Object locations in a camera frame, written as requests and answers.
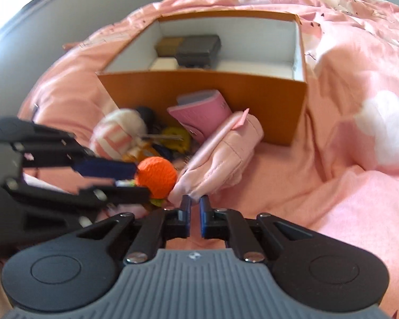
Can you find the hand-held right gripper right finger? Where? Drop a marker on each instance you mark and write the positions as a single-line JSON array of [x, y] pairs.
[[203, 212]]

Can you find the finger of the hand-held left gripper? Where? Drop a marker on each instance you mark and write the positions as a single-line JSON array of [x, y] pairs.
[[119, 195], [103, 168]]

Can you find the small gold box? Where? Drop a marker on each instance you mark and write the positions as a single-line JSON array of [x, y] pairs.
[[168, 45]]

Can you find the pink card wallet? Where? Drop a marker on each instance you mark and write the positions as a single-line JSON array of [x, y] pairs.
[[202, 113]]

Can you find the white box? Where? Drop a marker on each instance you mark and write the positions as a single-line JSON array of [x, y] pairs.
[[163, 63]]

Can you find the orange yarn ball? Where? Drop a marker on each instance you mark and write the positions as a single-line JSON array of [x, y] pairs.
[[158, 176]]

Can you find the pink printed blanket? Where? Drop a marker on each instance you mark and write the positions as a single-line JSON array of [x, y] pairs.
[[352, 73]]

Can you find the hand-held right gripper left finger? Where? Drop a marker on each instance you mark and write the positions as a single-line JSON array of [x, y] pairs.
[[187, 212]]

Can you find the orange cardboard box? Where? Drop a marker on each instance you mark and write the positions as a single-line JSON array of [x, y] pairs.
[[252, 106]]

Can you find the brown bear plush blue outfit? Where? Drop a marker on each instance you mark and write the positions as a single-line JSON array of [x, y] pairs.
[[143, 149]]

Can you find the pink fabric pouch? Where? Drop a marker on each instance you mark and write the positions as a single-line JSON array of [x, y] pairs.
[[219, 153]]

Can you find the white pink striped plush toy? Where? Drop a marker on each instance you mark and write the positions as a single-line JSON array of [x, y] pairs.
[[119, 126]]

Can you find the dark grey box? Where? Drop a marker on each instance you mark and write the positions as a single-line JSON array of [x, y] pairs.
[[196, 48]]

